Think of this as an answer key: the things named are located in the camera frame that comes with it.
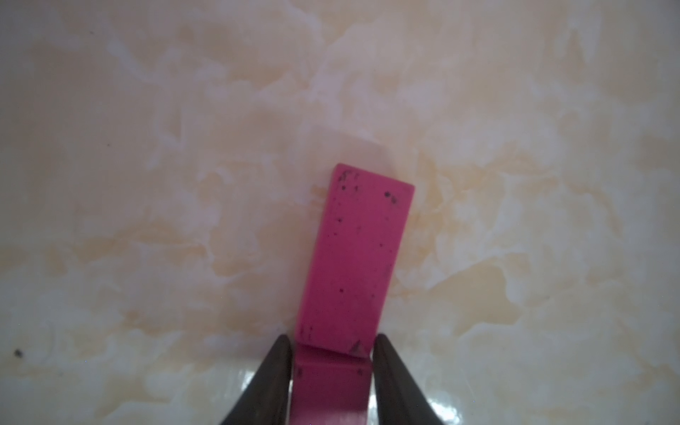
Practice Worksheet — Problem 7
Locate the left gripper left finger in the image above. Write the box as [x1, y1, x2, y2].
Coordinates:
[221, 335, 292, 425]

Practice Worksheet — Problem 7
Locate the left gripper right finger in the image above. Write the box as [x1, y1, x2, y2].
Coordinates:
[372, 334, 444, 425]

